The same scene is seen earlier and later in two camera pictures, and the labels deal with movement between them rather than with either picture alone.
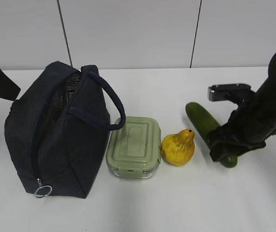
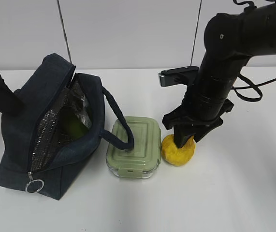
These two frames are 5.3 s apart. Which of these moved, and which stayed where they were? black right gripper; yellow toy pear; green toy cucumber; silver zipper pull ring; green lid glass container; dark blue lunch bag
Moved: black right gripper; silver zipper pull ring; dark blue lunch bag; green toy cucumber
Stayed: yellow toy pear; green lid glass container
